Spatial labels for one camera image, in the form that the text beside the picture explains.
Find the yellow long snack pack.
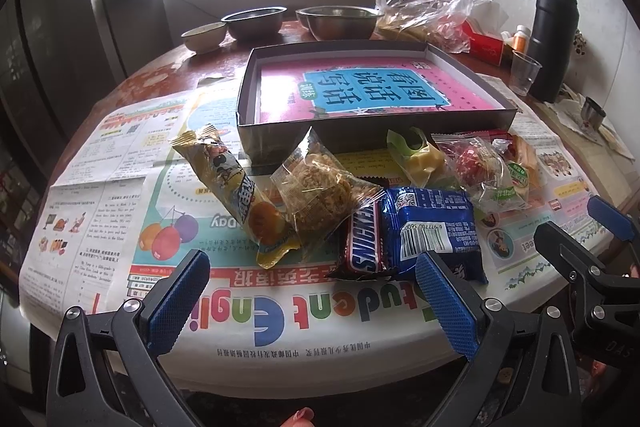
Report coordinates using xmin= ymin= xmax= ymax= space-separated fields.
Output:
xmin=171 ymin=124 xmax=302 ymax=270

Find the Snickers bar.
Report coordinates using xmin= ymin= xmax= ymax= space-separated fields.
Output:
xmin=331 ymin=202 xmax=390 ymax=281

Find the dark refrigerator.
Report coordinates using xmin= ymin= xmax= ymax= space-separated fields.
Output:
xmin=1 ymin=0 xmax=172 ymax=192

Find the red tissue box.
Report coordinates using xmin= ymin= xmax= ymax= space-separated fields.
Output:
xmin=462 ymin=0 xmax=509 ymax=66

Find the orange snack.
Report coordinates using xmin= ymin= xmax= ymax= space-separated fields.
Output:
xmin=490 ymin=133 xmax=540 ymax=199

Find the large steel bowl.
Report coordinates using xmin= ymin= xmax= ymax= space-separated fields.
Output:
xmin=296 ymin=5 xmax=382 ymax=41

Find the small ceramic bowl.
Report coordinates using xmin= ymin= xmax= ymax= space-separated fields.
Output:
xmin=181 ymin=22 xmax=227 ymax=54

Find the clear plastic bag with bread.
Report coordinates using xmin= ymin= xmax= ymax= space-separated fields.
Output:
xmin=375 ymin=0 xmax=494 ymax=54

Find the small steel cup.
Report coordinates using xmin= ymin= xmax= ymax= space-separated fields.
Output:
xmin=580 ymin=96 xmax=606 ymax=131

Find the black thermos bottle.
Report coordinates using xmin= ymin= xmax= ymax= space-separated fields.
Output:
xmin=527 ymin=0 xmax=579 ymax=103

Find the white crumpled tissue paper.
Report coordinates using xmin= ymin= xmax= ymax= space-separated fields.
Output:
xmin=544 ymin=84 xmax=636 ymax=162

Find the clear floss cake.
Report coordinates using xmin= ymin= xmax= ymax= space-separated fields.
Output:
xmin=270 ymin=128 xmax=384 ymax=255

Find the dark steel bowl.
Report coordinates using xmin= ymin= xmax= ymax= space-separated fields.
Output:
xmin=221 ymin=6 xmax=286 ymax=41

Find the clear red mooncake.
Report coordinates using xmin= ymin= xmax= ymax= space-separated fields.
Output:
xmin=432 ymin=133 xmax=529 ymax=215

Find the orange medicine bottle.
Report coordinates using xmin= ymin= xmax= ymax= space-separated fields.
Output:
xmin=512 ymin=25 xmax=530 ymax=53

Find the green yellow candy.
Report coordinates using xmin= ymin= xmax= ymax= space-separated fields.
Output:
xmin=386 ymin=127 xmax=452 ymax=188

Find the blue cookie packet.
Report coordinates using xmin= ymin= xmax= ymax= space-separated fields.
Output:
xmin=380 ymin=187 xmax=488 ymax=284

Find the person's hand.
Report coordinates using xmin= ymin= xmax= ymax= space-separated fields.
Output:
xmin=281 ymin=407 xmax=314 ymax=427

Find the clear plastic cup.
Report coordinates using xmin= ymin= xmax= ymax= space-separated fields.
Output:
xmin=509 ymin=51 xmax=542 ymax=96

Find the student English newspaper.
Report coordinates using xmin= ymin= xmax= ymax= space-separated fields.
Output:
xmin=18 ymin=74 xmax=614 ymax=403

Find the dark cardboard box tray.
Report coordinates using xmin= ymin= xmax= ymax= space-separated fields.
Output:
xmin=236 ymin=40 xmax=516 ymax=166

